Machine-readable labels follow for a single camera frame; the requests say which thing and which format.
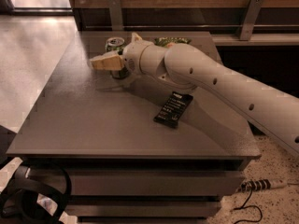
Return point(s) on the grey drawer cabinet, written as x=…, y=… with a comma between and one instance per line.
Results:
x=124, y=167

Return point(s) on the black headphones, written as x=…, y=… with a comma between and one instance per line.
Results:
x=19, y=198

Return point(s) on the metal bracket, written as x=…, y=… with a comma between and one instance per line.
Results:
x=249, y=19
x=115, y=13

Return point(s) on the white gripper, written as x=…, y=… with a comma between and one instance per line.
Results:
x=132, y=56

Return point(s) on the right metal bracket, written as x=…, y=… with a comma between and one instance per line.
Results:
x=249, y=19

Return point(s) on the left metal bracket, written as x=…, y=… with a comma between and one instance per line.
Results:
x=115, y=13

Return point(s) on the green chip bag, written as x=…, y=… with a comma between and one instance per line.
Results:
x=167, y=42

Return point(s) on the green soda can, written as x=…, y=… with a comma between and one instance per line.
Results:
x=117, y=44

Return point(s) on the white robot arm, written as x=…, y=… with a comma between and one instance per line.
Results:
x=184, y=68

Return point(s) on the black snack bar wrapper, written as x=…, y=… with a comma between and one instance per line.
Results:
x=173, y=109

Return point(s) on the white power strip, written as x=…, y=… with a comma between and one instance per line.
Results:
x=262, y=184

